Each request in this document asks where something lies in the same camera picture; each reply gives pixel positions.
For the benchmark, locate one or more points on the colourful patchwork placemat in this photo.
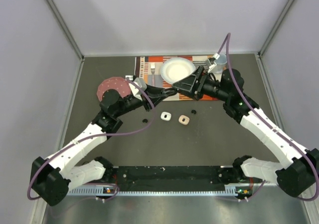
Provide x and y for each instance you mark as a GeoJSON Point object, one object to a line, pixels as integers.
{"type": "Point", "coordinates": [143, 67]}

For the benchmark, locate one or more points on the white earbud charging case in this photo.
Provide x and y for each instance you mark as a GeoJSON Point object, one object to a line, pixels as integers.
{"type": "Point", "coordinates": [166, 116]}

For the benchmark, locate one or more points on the pink beige earbud charging case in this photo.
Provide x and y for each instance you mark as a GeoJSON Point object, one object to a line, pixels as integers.
{"type": "Point", "coordinates": [184, 120]}

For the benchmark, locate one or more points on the white plate blue rim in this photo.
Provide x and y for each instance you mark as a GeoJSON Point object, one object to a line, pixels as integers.
{"type": "Point", "coordinates": [176, 69]}

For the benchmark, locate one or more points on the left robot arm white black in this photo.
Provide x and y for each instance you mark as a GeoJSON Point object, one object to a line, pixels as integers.
{"type": "Point", "coordinates": [53, 177]}

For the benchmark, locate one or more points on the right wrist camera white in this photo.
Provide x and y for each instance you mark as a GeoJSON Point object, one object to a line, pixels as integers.
{"type": "Point", "coordinates": [212, 64]}

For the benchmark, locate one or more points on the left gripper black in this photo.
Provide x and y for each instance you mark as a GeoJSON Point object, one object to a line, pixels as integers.
{"type": "Point", "coordinates": [153, 94]}

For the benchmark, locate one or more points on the light blue mug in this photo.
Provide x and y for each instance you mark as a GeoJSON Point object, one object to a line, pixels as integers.
{"type": "Point", "coordinates": [220, 64]}

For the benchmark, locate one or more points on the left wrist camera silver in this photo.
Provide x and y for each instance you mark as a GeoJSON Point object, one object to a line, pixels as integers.
{"type": "Point", "coordinates": [136, 85]}

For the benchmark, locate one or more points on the pink dotted plate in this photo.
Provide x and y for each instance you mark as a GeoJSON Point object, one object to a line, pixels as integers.
{"type": "Point", "coordinates": [116, 83]}

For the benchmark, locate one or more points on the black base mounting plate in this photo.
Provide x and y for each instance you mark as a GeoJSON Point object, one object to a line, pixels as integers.
{"type": "Point", "coordinates": [172, 178]}

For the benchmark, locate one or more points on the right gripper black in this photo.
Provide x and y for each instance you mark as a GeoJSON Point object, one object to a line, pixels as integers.
{"type": "Point", "coordinates": [190, 85]}

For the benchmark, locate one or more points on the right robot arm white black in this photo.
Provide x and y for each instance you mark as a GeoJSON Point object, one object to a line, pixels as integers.
{"type": "Point", "coordinates": [297, 167]}

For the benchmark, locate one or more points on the fork with pink handle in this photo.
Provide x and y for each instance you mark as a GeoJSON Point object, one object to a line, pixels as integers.
{"type": "Point", "coordinates": [153, 69]}

